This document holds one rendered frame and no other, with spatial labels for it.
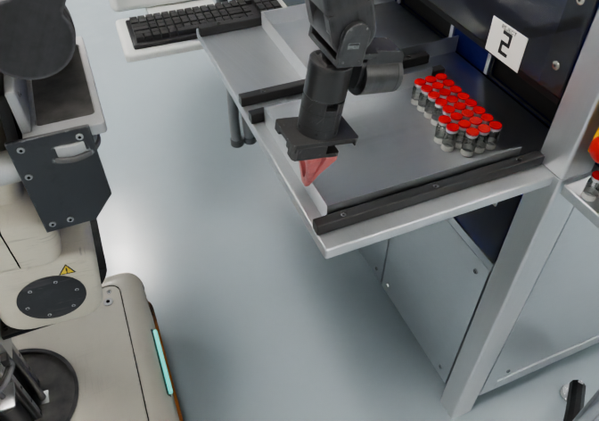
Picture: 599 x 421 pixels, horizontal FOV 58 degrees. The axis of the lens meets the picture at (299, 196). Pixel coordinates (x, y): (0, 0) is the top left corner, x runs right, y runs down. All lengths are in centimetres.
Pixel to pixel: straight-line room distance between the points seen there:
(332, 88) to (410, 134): 30
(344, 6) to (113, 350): 105
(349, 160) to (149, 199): 136
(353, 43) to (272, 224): 139
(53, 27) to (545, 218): 79
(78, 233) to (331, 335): 97
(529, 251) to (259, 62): 63
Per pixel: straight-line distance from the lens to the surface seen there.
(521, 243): 107
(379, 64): 72
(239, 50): 119
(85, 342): 147
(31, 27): 53
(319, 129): 72
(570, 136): 91
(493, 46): 100
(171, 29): 141
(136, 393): 136
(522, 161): 93
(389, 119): 99
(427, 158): 92
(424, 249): 139
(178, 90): 272
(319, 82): 69
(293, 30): 126
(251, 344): 170
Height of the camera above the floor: 146
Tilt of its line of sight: 44 degrees down
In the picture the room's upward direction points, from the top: straight up
